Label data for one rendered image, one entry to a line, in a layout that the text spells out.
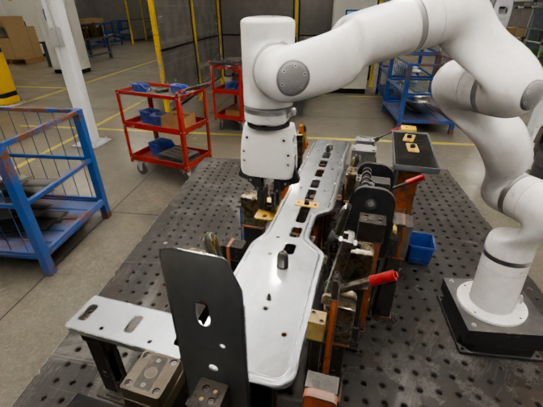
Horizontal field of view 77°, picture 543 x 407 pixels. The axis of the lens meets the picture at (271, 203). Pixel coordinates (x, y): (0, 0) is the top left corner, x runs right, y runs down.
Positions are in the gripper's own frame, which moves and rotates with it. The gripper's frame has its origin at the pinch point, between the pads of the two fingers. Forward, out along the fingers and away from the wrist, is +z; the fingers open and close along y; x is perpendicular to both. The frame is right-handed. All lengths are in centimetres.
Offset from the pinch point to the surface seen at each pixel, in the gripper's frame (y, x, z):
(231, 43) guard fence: 309, -743, 40
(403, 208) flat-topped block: -34, -65, 34
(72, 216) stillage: 199, -119, 111
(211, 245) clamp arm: 16.1, -3.8, 18.0
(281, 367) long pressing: -7.2, 16.6, 27.4
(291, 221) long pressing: 2.7, -33.9, 27.5
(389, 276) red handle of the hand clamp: -25.1, 1.3, 13.3
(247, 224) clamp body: 19, -38, 34
